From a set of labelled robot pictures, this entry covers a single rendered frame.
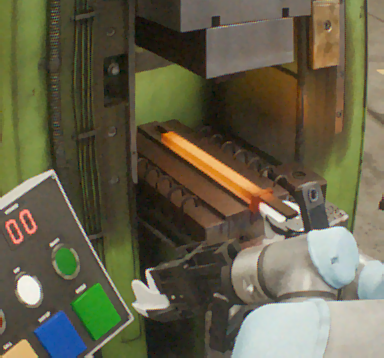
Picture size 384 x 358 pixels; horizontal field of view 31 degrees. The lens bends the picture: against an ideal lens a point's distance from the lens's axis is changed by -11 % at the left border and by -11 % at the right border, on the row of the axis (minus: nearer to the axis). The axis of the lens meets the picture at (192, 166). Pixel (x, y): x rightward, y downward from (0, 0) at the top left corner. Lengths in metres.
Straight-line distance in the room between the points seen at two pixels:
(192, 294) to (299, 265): 0.17
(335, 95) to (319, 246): 0.92
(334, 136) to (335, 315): 1.36
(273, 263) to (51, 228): 0.40
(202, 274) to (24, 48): 0.52
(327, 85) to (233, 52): 0.44
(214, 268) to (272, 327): 0.51
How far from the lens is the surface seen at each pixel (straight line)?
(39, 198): 1.11
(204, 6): 1.22
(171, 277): 0.94
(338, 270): 0.81
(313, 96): 1.65
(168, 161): 1.60
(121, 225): 1.47
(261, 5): 1.29
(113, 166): 1.40
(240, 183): 1.47
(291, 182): 1.55
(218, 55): 1.26
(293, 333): 0.40
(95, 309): 1.13
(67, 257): 1.11
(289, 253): 0.84
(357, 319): 0.41
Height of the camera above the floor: 1.72
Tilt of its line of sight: 28 degrees down
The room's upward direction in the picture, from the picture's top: straight up
